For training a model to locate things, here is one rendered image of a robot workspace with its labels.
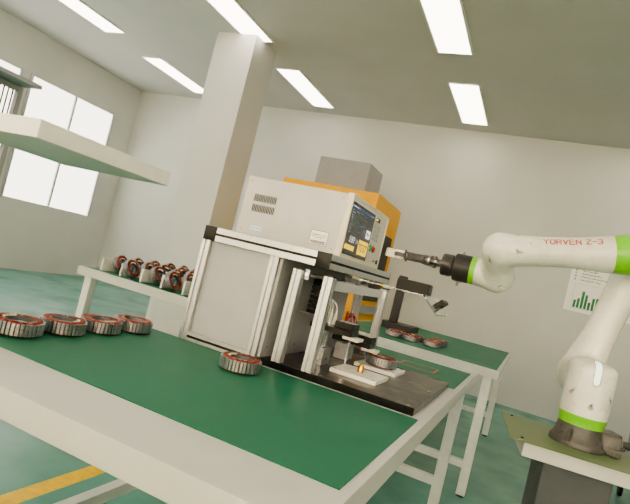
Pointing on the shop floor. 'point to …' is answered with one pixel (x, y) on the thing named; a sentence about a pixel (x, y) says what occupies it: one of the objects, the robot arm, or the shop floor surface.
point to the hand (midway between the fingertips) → (395, 253)
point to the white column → (217, 152)
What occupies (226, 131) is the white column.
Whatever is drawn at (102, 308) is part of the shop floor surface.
